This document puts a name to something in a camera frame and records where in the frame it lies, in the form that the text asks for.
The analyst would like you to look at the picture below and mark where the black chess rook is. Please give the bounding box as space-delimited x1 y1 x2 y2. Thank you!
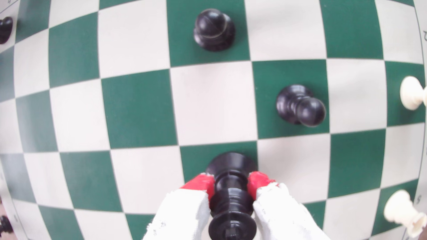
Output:
0 17 14 45
206 152 259 240

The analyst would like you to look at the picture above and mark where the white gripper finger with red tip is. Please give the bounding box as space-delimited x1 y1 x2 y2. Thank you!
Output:
143 173 216 240
247 171 329 240

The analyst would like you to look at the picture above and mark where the black chess piece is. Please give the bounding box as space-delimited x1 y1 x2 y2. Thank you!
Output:
0 215 14 234

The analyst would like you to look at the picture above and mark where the green and cream chess mat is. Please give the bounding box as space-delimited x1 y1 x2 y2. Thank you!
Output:
0 0 427 240

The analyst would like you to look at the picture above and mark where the white chess pawn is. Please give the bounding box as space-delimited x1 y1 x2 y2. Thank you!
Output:
400 76 427 111

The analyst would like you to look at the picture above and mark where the black chess pawn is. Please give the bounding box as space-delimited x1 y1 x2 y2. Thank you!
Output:
193 8 236 52
276 84 327 128

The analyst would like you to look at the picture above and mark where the white chess rook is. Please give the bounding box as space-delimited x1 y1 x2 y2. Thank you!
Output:
383 190 427 238

